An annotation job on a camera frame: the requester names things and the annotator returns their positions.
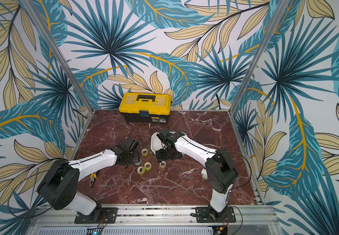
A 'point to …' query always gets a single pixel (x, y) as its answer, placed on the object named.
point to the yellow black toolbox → (145, 107)
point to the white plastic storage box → (156, 143)
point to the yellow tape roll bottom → (141, 170)
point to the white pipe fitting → (204, 174)
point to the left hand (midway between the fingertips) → (134, 160)
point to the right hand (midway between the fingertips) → (166, 158)
